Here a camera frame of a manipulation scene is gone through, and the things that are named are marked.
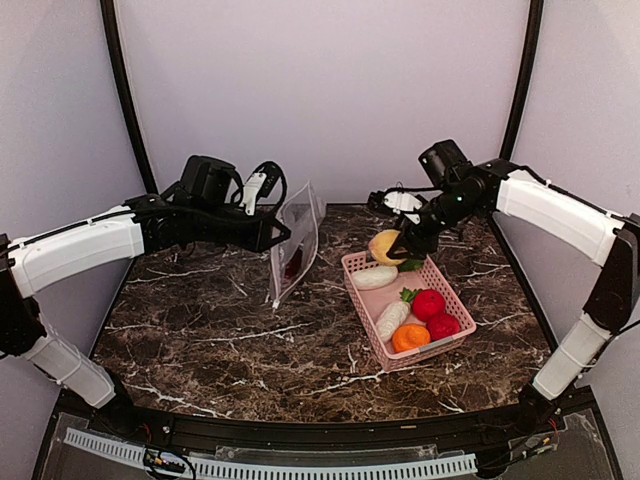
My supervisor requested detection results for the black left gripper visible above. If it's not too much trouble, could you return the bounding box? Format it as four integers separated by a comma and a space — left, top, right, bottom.
192, 203, 292, 253

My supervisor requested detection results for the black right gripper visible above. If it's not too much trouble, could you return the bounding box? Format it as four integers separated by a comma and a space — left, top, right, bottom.
387, 186, 481, 259

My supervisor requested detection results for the yellow peach toy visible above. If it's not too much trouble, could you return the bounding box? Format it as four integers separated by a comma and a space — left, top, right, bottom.
368, 229, 405, 266

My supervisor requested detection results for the red tomato toy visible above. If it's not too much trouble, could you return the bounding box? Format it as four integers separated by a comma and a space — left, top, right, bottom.
412, 289, 446, 323

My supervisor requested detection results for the clear zip top bag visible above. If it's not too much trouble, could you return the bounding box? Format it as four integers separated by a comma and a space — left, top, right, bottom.
269, 181, 326, 310

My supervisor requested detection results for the dark purple fruit toy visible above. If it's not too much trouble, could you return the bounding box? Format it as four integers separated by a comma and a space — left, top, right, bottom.
284, 247, 303, 280

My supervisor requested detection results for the pink plastic basket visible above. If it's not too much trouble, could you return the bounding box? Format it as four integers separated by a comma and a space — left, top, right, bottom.
341, 252, 476, 372

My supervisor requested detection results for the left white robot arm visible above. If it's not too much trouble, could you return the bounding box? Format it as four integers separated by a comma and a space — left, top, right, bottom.
1, 195, 291, 436

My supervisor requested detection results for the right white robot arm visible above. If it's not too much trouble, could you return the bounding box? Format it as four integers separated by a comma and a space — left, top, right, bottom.
382, 160, 639, 434

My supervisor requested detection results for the white radish with green leaf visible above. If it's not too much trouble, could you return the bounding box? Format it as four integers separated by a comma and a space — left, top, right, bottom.
351, 259, 425, 290

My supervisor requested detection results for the red apple toy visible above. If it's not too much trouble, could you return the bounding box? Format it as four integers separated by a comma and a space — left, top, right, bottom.
426, 313, 461, 342

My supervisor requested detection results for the white radish toy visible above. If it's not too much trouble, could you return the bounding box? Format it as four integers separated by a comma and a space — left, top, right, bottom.
376, 288, 421, 342

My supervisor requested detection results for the orange tangerine toy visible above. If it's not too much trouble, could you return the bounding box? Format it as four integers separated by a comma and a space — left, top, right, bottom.
392, 324, 431, 353

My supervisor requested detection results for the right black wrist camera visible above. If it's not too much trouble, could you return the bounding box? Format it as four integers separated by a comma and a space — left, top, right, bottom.
418, 139, 472, 190

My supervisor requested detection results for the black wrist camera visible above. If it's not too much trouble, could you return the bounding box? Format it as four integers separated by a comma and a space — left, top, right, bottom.
418, 139, 472, 190
176, 155, 239, 207

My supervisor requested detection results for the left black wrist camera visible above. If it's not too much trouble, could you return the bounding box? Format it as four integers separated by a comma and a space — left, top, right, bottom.
176, 155, 239, 207

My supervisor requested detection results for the right black frame post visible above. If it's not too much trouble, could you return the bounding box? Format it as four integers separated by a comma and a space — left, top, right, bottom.
498, 0, 544, 160

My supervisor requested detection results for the black frame post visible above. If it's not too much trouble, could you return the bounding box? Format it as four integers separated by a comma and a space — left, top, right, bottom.
498, 0, 544, 160
99, 0, 159, 194

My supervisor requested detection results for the white slotted cable duct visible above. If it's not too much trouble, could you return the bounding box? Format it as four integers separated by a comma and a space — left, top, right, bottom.
64, 428, 478, 480

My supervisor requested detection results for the left black frame post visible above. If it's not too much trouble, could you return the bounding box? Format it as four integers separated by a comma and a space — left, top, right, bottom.
99, 0, 159, 194

